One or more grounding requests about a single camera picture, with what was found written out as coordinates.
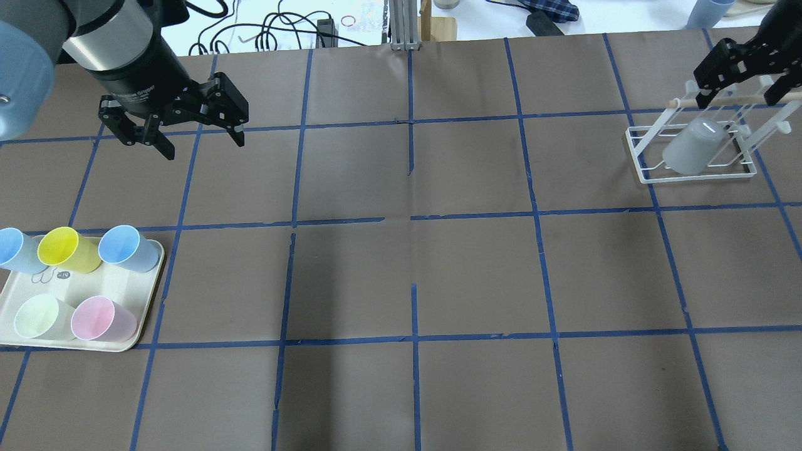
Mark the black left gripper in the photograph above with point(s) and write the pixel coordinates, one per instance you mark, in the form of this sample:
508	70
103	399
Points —
139	75

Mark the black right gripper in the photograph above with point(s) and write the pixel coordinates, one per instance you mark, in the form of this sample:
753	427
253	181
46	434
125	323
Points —
772	45

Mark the grey ikea cup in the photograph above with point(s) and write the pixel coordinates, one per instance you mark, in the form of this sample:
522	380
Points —
691	151

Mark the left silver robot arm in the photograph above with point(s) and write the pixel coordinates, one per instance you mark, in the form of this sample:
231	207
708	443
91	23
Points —
120	44

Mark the blue cup far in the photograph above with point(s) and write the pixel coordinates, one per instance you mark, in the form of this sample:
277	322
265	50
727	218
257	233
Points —
124	246

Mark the blue cup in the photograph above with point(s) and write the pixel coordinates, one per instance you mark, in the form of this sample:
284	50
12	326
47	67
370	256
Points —
124	246
19	252

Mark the yellow cup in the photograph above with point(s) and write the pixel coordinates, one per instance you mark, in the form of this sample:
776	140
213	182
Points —
65	248

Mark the blue cup near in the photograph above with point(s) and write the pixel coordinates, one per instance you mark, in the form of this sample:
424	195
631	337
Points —
19	252

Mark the pink cup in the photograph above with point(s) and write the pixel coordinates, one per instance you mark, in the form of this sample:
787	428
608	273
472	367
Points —
102	319

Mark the pale green cup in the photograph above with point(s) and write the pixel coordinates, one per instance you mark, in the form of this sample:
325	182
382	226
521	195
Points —
44	317

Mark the black power adapter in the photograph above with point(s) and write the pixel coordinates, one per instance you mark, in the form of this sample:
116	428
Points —
327	35

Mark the cream plastic tray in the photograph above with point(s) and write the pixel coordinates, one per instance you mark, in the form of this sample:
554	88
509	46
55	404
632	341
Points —
134	291

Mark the wooden stand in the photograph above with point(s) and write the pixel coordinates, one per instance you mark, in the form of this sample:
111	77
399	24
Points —
435	28

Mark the white wire cup rack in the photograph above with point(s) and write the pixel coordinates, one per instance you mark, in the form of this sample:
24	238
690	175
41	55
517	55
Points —
730	109

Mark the aluminium frame post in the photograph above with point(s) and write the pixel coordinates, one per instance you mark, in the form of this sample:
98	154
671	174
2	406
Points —
403	30

